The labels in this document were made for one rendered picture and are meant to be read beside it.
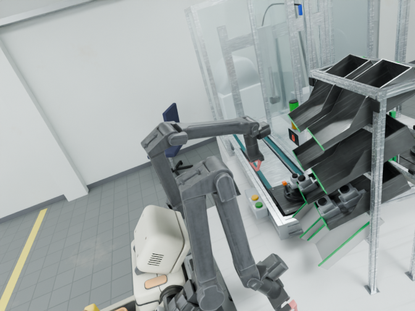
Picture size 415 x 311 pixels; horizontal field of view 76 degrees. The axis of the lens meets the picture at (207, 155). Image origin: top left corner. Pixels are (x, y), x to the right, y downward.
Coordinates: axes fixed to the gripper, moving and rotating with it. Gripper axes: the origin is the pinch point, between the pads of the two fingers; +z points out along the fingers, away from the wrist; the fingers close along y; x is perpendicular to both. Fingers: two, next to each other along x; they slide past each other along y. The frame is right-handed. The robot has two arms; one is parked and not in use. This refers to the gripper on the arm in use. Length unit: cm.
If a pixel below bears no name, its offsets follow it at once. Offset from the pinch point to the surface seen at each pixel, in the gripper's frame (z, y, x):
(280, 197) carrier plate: 26.4, 6.2, -10.1
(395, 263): 37, -41, -39
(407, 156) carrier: 28, 7, -84
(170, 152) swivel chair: 78, 214, 64
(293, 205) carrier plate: 26.3, -3.2, -13.3
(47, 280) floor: 121, 104, 217
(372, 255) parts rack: 16, -49, -23
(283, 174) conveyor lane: 32, 32, -22
